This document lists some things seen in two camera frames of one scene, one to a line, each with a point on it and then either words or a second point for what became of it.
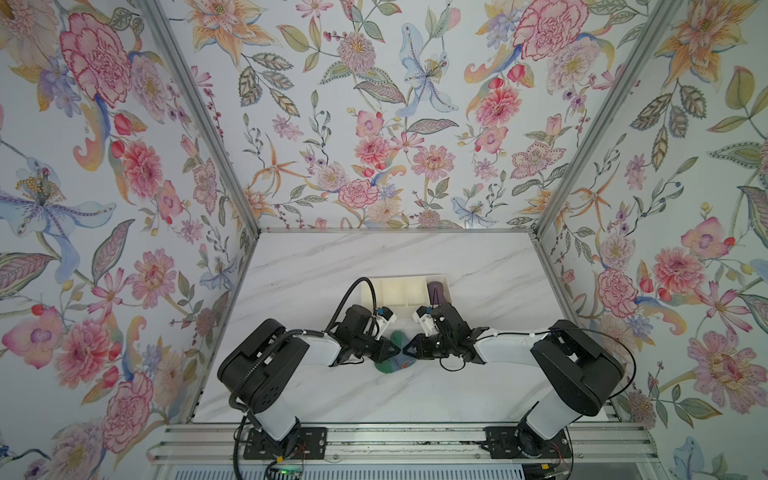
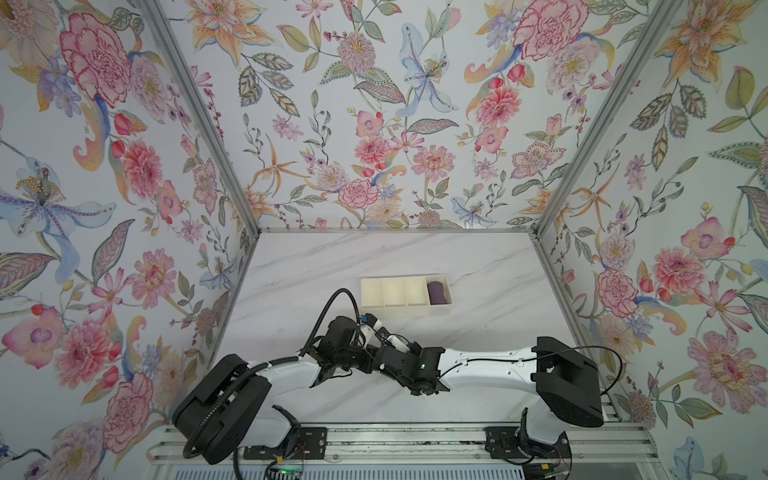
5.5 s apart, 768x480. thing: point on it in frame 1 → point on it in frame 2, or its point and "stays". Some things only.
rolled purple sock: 436,293 stays
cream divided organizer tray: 403,294 stays
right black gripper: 420,351 → 414,352
